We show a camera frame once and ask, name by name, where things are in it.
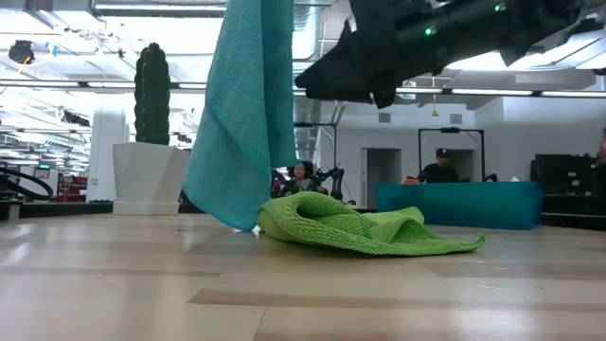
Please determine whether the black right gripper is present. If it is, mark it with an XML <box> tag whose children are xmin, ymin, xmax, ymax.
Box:
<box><xmin>294</xmin><ymin>0</ymin><xmax>455</xmax><ymax>110</ymax></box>

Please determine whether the light blue microfiber towel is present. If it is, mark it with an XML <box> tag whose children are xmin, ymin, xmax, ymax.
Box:
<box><xmin>182</xmin><ymin>0</ymin><xmax>299</xmax><ymax>232</ymax></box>

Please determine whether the green microfiber towel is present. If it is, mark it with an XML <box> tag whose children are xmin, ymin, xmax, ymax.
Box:
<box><xmin>257</xmin><ymin>190</ymin><xmax>487</xmax><ymax>257</ymax></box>

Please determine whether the person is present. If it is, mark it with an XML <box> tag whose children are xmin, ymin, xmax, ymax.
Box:
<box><xmin>416</xmin><ymin>148</ymin><xmax>460</xmax><ymax>185</ymax></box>
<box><xmin>283</xmin><ymin>160</ymin><xmax>329</xmax><ymax>196</ymax></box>

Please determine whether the green cactus plant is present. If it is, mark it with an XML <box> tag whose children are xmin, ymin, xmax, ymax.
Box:
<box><xmin>134</xmin><ymin>42</ymin><xmax>171</xmax><ymax>146</ymax></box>

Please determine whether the dark teal fabric bin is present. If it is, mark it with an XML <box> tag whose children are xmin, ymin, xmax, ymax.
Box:
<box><xmin>375</xmin><ymin>181</ymin><xmax>544</xmax><ymax>231</ymax></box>

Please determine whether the white hexagonal plant pot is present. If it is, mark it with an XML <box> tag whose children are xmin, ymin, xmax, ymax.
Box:
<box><xmin>112</xmin><ymin>141</ymin><xmax>190</xmax><ymax>217</ymax></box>

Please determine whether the white pillar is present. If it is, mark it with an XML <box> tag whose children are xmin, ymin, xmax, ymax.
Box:
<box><xmin>87</xmin><ymin>106</ymin><xmax>130</xmax><ymax>203</ymax></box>

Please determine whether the black storage cabinet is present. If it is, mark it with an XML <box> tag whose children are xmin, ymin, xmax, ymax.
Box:
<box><xmin>529</xmin><ymin>153</ymin><xmax>603</xmax><ymax>215</ymax></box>

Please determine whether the red equipment cart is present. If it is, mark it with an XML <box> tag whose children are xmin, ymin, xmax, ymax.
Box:
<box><xmin>57</xmin><ymin>175</ymin><xmax>89</xmax><ymax>203</ymax></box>

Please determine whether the black ceiling device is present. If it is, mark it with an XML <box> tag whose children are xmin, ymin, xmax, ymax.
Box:
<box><xmin>8</xmin><ymin>40</ymin><xmax>35</xmax><ymax>65</ymax></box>

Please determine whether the black rig frame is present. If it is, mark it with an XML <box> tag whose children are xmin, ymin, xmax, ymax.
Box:
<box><xmin>293</xmin><ymin>121</ymin><xmax>338</xmax><ymax>170</ymax></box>
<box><xmin>419</xmin><ymin>127</ymin><xmax>487</xmax><ymax>184</ymax></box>

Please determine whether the silver ventilation duct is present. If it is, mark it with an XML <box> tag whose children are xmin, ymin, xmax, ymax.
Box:
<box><xmin>292</xmin><ymin>0</ymin><xmax>329</xmax><ymax>162</ymax></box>

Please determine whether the black curved hose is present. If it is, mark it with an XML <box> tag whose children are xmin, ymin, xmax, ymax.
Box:
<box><xmin>0</xmin><ymin>166</ymin><xmax>55</xmax><ymax>201</ymax></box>

